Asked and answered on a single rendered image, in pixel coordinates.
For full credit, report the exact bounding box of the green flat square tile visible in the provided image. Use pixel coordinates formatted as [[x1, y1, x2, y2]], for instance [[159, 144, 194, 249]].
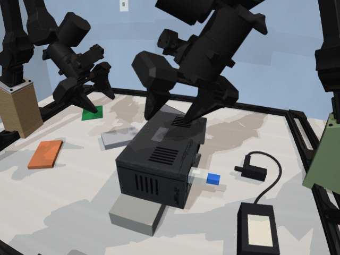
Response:
[[82, 106, 103, 121]]

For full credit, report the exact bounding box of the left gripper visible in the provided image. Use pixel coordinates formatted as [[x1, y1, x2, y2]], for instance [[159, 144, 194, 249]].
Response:
[[53, 52, 115, 114]]

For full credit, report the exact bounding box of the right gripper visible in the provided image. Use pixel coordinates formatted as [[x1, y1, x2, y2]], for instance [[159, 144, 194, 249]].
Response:
[[131, 32, 239, 124]]

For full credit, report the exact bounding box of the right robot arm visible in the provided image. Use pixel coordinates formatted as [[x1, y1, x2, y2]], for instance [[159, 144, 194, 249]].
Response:
[[155, 0, 340, 124]]

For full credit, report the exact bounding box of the orange flat rectangular slab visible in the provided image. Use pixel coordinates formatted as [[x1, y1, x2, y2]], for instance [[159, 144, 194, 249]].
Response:
[[27, 140, 63, 169]]

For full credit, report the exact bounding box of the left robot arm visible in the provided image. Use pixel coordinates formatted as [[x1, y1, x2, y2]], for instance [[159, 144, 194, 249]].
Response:
[[0, 0, 104, 88]]

